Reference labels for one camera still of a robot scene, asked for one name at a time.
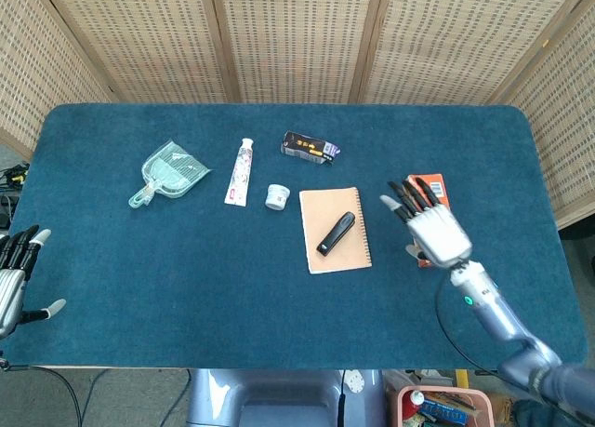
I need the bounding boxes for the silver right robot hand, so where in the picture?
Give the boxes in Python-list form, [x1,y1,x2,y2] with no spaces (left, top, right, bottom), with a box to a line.
[379,177,474,268]

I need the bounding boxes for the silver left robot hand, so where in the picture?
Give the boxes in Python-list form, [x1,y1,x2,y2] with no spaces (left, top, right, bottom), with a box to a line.
[0,224,67,340]

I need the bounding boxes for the black stapler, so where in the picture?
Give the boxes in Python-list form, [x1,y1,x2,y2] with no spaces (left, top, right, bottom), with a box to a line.
[316,211,357,258]

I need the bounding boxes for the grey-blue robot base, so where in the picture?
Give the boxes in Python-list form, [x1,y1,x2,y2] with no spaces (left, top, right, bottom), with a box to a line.
[185,368,387,427]

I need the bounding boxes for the tan spiral notebook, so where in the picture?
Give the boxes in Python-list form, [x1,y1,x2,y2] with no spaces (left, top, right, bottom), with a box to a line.
[298,186,373,275]

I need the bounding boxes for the orange cardboard box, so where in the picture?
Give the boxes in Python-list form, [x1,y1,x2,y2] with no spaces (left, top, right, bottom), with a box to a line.
[403,174,450,269]

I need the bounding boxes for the black cardboard box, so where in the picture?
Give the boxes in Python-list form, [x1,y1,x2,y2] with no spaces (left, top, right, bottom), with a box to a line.
[280,130,342,167]

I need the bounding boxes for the small white jar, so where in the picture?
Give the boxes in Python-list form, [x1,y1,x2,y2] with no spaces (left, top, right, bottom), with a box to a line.
[264,183,291,210]

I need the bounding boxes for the red and white bottle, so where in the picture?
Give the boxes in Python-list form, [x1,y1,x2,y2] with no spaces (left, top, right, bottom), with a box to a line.
[403,389,427,420]

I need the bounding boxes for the white perforated disc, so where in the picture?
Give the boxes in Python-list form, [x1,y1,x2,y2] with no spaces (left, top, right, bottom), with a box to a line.
[345,369,366,395]

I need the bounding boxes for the pink plastic basket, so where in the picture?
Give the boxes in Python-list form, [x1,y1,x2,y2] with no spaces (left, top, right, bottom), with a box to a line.
[389,384,495,427]

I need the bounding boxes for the blue carpet table mat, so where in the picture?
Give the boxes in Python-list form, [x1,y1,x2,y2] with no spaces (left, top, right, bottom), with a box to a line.
[2,102,588,370]

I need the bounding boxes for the green dustpan in plastic bag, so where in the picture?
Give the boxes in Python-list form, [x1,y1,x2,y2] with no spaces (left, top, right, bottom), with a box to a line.
[127,140,213,210]

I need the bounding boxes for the white floral toothpaste tube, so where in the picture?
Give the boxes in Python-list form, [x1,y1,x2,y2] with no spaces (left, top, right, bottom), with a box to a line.
[224,138,255,207]

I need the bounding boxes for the woven rattan folding screen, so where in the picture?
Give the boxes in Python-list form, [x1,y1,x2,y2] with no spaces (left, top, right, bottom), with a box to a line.
[0,0,595,231]

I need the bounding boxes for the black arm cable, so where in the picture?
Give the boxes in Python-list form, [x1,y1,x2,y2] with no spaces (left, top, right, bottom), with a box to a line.
[434,281,503,375]

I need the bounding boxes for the tangle of floor cables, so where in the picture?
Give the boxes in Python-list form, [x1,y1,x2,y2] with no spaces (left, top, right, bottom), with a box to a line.
[0,163,32,229]

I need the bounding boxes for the black floor cable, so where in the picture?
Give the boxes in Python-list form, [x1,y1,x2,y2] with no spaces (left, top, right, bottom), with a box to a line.
[0,359,109,427]

